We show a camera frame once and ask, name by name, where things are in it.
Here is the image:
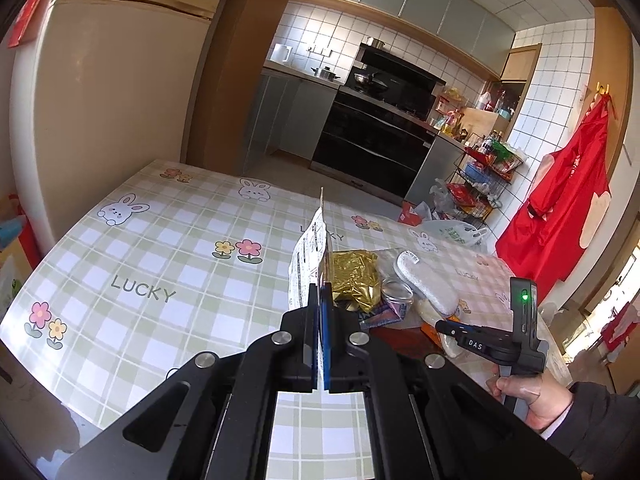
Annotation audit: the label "black wire storage rack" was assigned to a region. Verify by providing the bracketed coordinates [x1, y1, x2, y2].
[439, 131, 524, 232]

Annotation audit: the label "checked bunny tablecloth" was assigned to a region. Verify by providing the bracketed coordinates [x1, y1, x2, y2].
[0, 160, 572, 480]

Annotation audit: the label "white paper packet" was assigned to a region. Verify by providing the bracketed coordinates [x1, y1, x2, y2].
[288, 187, 334, 312]

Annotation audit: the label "cream refrigerator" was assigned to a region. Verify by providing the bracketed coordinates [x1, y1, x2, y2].
[9, 0, 237, 257]

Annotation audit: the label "grey lower cabinets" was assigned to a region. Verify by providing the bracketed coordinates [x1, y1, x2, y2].
[244, 67, 342, 172]

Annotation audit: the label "red apron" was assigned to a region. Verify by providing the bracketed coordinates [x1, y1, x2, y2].
[495, 94, 614, 282]

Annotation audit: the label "grey cabinets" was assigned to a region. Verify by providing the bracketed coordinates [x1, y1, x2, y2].
[244, 67, 342, 172]
[294, 0, 517, 80]

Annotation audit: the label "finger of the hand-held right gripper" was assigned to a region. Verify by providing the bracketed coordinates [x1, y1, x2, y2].
[434, 319, 509, 340]

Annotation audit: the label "person's right hand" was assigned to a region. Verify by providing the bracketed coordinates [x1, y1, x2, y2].
[487, 370, 574, 434]

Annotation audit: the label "black range hood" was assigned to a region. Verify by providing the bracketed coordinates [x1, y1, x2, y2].
[357, 42, 447, 98]

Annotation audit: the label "wooden door frame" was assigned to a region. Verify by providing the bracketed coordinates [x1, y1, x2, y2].
[189, 0, 322, 177]

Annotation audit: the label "gold foil wrapper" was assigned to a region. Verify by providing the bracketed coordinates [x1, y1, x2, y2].
[332, 250, 386, 314]

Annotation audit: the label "white foam piece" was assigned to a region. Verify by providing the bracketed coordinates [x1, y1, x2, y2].
[394, 248, 462, 314]

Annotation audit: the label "red hanging cloth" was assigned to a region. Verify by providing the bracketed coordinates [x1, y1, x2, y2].
[7, 0, 62, 49]

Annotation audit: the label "wooden cutting board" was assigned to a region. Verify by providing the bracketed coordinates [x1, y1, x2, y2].
[460, 106, 501, 137]

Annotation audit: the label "grey upper cabinets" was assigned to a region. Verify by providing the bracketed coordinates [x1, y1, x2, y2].
[294, 0, 517, 80]

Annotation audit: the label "person's right forearm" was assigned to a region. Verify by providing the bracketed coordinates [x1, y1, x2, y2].
[542, 380, 640, 472]

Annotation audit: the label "orange wrapper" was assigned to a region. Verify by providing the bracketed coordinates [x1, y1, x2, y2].
[421, 322, 452, 347]

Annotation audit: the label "red packet on floor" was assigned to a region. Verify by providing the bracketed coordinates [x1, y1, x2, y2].
[397, 202, 427, 227]

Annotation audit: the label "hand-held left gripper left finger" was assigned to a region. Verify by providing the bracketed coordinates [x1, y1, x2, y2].
[55, 282, 321, 480]

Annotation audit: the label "black stove oven unit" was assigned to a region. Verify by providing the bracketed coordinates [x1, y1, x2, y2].
[310, 85, 439, 197]

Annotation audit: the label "black wok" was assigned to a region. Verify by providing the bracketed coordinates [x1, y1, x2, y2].
[353, 71, 389, 93]

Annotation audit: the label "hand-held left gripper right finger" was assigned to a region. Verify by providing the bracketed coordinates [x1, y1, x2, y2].
[320, 282, 587, 480]

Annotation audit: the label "purple snack wrapper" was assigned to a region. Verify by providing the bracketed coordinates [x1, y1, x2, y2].
[359, 302, 406, 329]

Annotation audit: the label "dark red snack packet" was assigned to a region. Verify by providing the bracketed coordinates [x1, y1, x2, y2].
[372, 326, 445, 359]

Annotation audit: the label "white green shopping bag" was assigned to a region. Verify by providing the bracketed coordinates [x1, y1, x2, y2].
[434, 219, 489, 249]

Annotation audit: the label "colourful bags on floor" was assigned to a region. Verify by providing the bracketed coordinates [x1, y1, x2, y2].
[0, 192, 42, 307]

